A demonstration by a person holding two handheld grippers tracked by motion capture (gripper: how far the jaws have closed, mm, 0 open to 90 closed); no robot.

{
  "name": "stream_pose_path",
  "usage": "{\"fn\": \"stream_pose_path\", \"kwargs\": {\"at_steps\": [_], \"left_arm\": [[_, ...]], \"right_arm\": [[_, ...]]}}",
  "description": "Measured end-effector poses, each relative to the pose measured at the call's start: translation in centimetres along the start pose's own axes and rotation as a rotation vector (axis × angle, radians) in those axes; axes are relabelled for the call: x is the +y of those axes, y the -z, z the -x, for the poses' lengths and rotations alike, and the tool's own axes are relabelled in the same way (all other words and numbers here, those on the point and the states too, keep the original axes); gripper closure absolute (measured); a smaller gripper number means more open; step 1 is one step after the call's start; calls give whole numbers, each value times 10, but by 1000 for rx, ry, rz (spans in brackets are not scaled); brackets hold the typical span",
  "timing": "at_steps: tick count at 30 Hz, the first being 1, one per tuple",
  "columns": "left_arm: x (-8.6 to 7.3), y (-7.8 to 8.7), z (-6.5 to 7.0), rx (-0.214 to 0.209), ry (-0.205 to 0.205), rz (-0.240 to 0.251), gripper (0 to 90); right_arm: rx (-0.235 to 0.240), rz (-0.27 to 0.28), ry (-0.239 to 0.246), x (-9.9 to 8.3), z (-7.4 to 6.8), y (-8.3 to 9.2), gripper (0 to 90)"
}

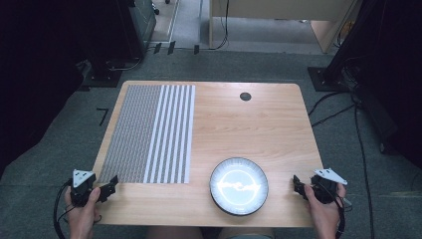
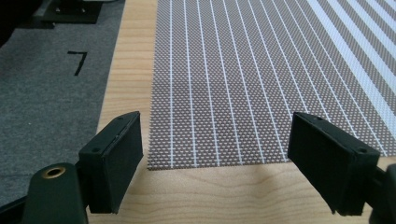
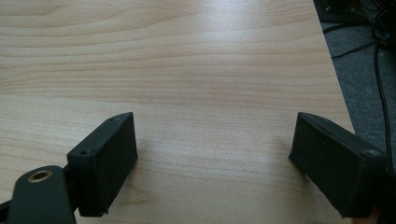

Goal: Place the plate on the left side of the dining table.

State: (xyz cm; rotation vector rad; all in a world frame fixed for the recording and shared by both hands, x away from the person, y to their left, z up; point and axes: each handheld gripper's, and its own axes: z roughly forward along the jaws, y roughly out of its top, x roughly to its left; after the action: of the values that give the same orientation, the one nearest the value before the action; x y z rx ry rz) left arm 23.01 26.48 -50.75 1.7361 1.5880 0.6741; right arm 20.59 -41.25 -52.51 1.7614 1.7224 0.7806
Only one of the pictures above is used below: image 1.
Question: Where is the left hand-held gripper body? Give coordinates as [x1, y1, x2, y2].
[69, 168, 98, 208]

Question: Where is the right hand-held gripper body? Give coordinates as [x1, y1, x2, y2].
[310, 167, 349, 205]

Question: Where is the person's right hand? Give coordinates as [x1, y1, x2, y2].
[303, 183, 348, 239]

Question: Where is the person's left hand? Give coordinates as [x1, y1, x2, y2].
[64, 186, 103, 239]

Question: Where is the grey striped placemat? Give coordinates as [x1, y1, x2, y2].
[98, 84, 196, 185]

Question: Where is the round white plate black rim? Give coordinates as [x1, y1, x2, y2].
[208, 156, 270, 217]

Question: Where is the black tape corner mark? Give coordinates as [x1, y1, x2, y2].
[96, 107, 110, 127]

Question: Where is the black stand base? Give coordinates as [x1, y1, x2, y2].
[81, 59, 124, 90]
[307, 66, 354, 93]

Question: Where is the light wooden desk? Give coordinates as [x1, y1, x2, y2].
[208, 0, 363, 55]

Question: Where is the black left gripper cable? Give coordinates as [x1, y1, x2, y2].
[52, 178, 76, 239]

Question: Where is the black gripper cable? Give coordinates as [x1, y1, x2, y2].
[332, 193, 353, 239]
[52, 178, 76, 239]

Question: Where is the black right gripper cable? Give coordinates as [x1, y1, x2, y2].
[332, 193, 353, 239]

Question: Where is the black floor cable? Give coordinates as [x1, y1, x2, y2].
[351, 99, 376, 239]
[308, 91, 356, 128]

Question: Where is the black hanging cable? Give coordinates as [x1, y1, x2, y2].
[198, 0, 231, 52]

